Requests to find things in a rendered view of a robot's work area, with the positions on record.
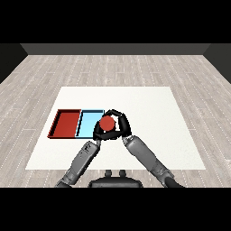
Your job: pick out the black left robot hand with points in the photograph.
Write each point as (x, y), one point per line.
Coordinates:
(105, 136)

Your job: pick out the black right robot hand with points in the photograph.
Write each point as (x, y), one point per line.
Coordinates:
(124, 124)

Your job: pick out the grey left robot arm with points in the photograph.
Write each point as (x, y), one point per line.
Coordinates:
(82, 159)

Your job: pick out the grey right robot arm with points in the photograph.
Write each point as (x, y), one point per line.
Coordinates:
(144, 155)

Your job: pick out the small red can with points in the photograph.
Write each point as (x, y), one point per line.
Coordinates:
(107, 123)

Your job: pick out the light blue shallow open box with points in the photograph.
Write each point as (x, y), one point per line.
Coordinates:
(87, 124)

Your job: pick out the red shallow open box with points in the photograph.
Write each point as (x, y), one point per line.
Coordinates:
(65, 124)

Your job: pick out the dark grey robot body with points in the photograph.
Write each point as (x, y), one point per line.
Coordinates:
(115, 182)

